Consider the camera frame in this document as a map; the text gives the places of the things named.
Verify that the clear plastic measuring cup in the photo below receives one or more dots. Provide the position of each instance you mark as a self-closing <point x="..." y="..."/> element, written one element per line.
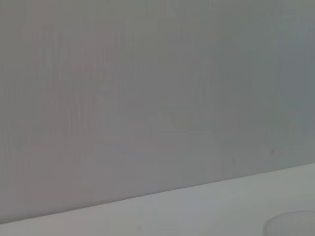
<point x="295" y="226"/>

